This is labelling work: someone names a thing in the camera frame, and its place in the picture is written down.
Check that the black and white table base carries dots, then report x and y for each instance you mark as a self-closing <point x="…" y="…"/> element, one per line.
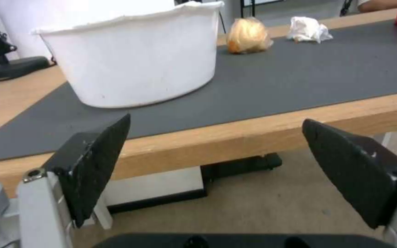
<point x="184" y="183"/>

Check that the dark grey table mat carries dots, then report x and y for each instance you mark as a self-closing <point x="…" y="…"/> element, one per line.
<point x="219" y="90"/>

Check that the white paper takeout bag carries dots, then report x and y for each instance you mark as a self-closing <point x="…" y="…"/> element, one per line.
<point x="133" y="54"/>

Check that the black desk lamp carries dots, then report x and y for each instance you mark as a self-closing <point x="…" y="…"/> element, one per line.
<point x="3" y="59"/>

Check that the orange peel in clear plastic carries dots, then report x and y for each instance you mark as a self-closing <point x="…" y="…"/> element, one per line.
<point x="248" y="36"/>

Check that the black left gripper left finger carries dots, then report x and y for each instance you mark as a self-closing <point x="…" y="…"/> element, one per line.
<point x="91" y="168"/>

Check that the crumpled white paper tissue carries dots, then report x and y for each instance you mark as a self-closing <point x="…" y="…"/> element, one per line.
<point x="307" y="29"/>

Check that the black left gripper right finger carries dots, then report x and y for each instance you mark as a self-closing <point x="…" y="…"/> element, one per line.
<point x="353" y="173"/>

